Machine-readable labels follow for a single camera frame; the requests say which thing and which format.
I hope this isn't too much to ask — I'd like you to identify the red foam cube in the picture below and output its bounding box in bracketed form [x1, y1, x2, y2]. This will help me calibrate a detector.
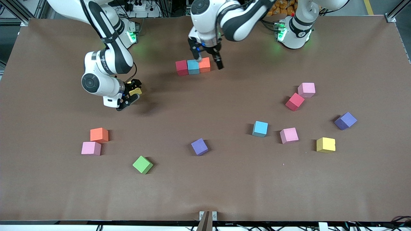
[285, 92, 305, 112]
[175, 60, 188, 76]

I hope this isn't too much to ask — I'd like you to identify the white power strip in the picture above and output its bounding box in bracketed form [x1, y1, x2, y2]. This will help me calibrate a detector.
[124, 0, 161, 18]

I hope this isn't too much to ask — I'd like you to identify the orange foam cube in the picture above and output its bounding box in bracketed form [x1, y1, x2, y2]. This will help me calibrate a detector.
[90, 127, 109, 143]
[198, 57, 211, 73]

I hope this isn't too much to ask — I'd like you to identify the metal table edge bracket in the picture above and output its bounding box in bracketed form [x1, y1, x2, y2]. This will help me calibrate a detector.
[199, 211, 217, 222]

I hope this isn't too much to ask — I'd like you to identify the pink foam cube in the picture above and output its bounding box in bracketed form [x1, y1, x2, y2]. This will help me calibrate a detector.
[297, 82, 316, 98]
[81, 141, 102, 156]
[279, 127, 299, 144]

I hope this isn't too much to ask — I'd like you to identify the green foam cube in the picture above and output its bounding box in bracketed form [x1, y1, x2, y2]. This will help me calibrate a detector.
[132, 156, 154, 175]

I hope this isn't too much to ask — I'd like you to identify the blue foam cube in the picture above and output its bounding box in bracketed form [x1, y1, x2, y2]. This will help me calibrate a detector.
[252, 121, 268, 138]
[187, 60, 200, 75]

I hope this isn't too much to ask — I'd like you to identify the purple foam cube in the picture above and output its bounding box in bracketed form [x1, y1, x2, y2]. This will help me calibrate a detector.
[334, 112, 357, 131]
[191, 138, 209, 156]

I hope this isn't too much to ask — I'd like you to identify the orange fruit net bag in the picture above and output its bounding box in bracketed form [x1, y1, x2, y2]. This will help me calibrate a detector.
[270, 0, 297, 17]

